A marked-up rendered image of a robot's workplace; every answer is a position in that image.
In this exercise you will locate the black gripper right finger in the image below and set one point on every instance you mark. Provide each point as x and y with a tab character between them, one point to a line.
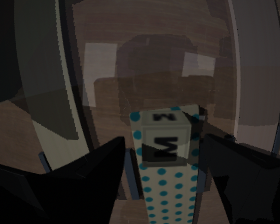
248	181

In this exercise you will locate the beige letter block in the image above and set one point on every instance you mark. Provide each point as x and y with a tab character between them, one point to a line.
165	138

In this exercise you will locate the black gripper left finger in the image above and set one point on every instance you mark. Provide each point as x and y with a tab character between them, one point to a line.
82	192

